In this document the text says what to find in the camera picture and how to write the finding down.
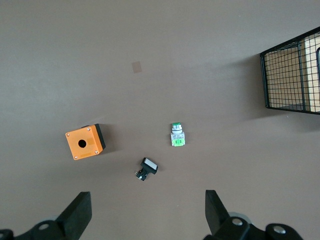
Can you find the green push button switch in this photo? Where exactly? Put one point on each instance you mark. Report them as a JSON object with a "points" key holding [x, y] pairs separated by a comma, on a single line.
{"points": [[178, 137]]}

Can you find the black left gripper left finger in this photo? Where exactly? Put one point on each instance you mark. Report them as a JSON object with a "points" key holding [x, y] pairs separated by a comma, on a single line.
{"points": [[75, 217]]}

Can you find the black square white-faced button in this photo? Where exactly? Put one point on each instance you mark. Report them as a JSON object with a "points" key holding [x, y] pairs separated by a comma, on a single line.
{"points": [[149, 165]]}

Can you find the small beige tape patch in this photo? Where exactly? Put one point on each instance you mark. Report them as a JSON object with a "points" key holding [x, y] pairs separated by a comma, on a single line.
{"points": [[137, 67]]}

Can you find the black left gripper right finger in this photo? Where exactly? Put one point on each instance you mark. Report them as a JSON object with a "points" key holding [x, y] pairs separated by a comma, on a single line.
{"points": [[215, 212]]}

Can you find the orange control box with hole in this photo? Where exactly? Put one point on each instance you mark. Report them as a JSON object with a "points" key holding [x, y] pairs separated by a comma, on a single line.
{"points": [[75, 142]]}

